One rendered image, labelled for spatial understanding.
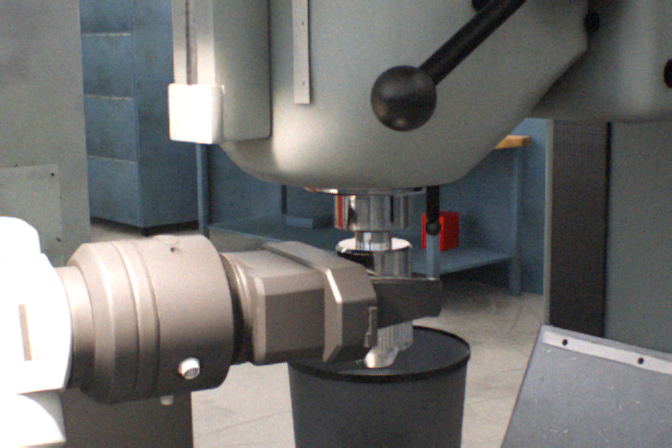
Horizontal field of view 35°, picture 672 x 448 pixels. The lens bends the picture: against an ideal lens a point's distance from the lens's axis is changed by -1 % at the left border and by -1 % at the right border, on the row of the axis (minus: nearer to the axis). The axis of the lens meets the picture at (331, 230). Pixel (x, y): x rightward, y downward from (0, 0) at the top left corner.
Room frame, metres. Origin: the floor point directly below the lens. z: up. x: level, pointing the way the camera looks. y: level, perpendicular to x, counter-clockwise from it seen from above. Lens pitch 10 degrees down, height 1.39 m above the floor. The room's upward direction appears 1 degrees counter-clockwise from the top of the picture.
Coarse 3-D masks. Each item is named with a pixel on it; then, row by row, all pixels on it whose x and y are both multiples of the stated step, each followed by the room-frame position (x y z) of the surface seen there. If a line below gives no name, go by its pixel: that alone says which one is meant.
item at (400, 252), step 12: (348, 240) 0.65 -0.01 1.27; (396, 240) 0.65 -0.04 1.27; (336, 252) 0.64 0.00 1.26; (348, 252) 0.62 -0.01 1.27; (360, 252) 0.62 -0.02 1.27; (372, 252) 0.62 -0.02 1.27; (384, 252) 0.62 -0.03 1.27; (396, 252) 0.62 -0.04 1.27; (408, 252) 0.63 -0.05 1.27; (360, 264) 0.62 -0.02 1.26; (372, 264) 0.62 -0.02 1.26; (384, 264) 0.62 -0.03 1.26; (396, 264) 0.62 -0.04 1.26
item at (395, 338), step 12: (408, 264) 0.63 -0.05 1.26; (372, 276) 0.62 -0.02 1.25; (384, 276) 0.62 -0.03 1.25; (396, 276) 0.62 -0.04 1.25; (408, 276) 0.63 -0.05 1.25; (408, 324) 0.63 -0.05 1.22; (384, 336) 0.62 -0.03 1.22; (396, 336) 0.62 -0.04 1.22; (408, 336) 0.63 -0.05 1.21; (372, 348) 0.62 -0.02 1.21; (384, 348) 0.62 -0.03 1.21; (396, 348) 0.62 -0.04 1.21
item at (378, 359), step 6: (372, 354) 0.63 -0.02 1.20; (378, 354) 0.63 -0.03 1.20; (384, 354) 0.63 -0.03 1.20; (390, 354) 0.63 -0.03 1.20; (360, 360) 0.63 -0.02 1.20; (366, 360) 0.63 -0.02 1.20; (372, 360) 0.63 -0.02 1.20; (378, 360) 0.63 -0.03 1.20; (384, 360) 0.63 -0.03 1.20; (390, 360) 0.63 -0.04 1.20; (366, 366) 0.63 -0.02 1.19; (372, 366) 0.63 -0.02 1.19; (378, 366) 0.63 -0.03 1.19; (384, 366) 0.63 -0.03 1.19
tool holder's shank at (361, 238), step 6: (360, 234) 0.63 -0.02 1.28; (366, 234) 0.63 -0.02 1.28; (372, 234) 0.63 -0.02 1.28; (378, 234) 0.63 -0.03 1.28; (384, 234) 0.63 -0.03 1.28; (390, 234) 0.64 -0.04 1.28; (360, 240) 0.63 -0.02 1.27; (366, 240) 0.63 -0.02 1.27; (372, 240) 0.63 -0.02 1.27; (378, 240) 0.63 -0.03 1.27; (384, 240) 0.63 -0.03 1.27; (390, 240) 0.64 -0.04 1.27; (372, 246) 0.63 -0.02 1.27
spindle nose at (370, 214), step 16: (336, 208) 0.63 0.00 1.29; (352, 208) 0.62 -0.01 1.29; (368, 208) 0.62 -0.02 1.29; (384, 208) 0.62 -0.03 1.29; (400, 208) 0.62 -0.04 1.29; (336, 224) 0.63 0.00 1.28; (352, 224) 0.62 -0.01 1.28; (368, 224) 0.62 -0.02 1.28; (384, 224) 0.62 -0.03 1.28; (400, 224) 0.62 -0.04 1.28
